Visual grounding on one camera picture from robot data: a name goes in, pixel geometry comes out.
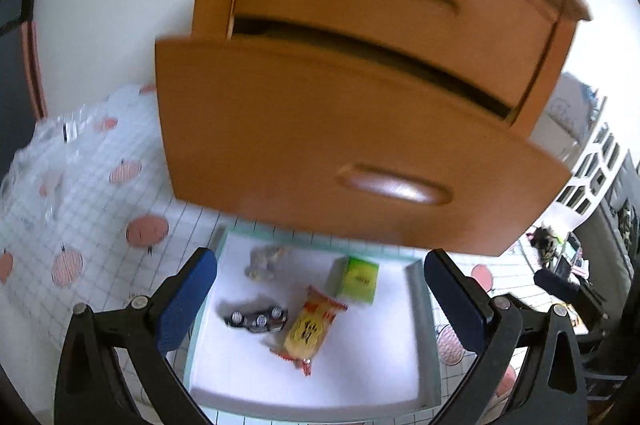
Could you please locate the white cubby shelf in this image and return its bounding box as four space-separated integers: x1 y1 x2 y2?
554 122 632 212

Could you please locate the clear plastic bag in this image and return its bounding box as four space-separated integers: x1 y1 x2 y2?
0 90 151 226

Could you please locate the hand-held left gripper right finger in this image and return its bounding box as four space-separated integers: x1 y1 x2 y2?
424 247 590 425

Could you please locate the clear wrapped candy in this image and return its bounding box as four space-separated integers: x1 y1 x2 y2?
244 245 291 282

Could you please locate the dark toy car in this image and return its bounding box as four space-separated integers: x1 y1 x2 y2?
222 302 290 334

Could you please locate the green packet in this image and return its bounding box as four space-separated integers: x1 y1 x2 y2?
327 255 381 305

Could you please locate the grid tablecloth with pink fruits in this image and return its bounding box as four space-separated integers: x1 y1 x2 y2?
0 82 576 425

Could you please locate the closed wooden drawer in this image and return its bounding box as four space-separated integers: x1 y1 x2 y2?
231 0 561 121

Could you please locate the yellow snack packet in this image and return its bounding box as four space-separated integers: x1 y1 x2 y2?
270 286 349 377

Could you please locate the dark tangled object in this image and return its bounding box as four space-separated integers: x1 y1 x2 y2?
529 225 557 252

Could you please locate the wooden drawer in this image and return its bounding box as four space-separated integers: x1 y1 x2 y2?
231 0 561 121
155 18 573 258

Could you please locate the white tray with teal rim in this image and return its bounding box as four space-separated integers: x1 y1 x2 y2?
182 225 443 421

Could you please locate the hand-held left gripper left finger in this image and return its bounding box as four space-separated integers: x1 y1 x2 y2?
52 246 219 425

